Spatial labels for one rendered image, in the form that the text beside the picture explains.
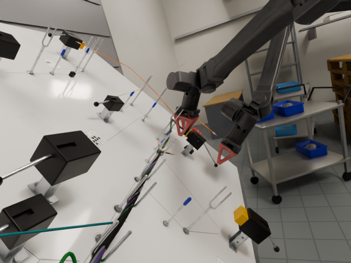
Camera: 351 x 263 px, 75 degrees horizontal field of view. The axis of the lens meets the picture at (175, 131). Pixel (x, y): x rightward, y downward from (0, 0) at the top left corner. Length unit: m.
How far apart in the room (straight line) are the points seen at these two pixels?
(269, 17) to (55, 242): 0.53
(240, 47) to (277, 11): 0.12
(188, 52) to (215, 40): 0.77
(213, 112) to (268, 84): 3.88
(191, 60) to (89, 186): 6.06
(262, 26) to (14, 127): 0.52
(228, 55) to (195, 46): 5.78
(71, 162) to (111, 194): 0.17
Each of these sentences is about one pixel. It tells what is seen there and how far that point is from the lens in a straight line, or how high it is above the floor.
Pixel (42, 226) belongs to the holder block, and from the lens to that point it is 0.31.
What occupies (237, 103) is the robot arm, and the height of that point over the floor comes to 1.24.
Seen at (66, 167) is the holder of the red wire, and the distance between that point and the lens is 0.33.
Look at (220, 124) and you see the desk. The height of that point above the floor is 0.29.
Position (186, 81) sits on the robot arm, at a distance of 0.73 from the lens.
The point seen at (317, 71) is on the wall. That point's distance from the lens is 6.33.
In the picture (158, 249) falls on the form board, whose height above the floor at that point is 1.08.
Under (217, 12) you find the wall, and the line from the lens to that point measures 6.37.
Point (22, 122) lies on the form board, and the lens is 0.53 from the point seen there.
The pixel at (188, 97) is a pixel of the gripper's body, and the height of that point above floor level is 1.30.
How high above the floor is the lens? 1.37
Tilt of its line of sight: 12 degrees down
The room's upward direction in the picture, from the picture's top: 15 degrees counter-clockwise
